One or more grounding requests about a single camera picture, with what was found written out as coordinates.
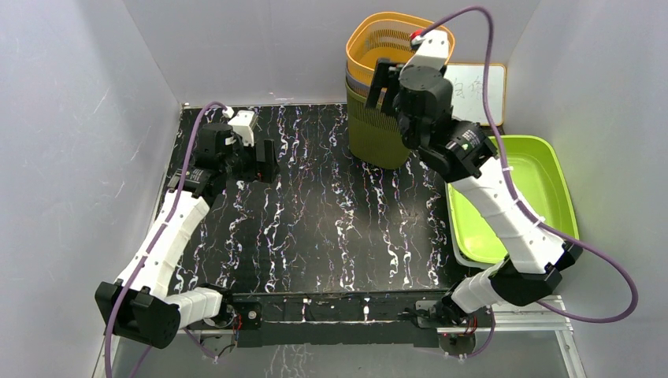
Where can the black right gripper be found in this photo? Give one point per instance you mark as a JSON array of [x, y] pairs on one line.
[[382, 81]]

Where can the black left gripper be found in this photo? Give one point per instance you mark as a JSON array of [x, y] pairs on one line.
[[265, 172]]

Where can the orange mesh bin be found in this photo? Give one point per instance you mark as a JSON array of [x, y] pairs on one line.
[[385, 34]]

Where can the grey mesh bin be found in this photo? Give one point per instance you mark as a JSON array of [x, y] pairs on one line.
[[357, 86]]

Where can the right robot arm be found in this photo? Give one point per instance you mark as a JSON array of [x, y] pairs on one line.
[[469, 161]]

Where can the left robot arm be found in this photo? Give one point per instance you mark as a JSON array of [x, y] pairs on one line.
[[138, 305]]

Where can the olive green mesh bin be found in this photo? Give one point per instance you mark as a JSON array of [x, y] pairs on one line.
[[373, 137]]

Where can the small whiteboard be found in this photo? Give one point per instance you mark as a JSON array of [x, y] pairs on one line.
[[467, 97]]

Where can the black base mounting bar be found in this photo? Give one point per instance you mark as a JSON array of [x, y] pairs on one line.
[[352, 318]]

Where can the lime green plastic tub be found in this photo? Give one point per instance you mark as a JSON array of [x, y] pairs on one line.
[[538, 176]]

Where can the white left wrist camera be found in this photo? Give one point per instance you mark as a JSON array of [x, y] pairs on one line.
[[243, 123]]

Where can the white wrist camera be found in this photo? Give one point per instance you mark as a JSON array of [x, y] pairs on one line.
[[431, 50], [243, 123]]

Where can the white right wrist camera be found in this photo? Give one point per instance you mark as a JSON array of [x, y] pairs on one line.
[[431, 50]]

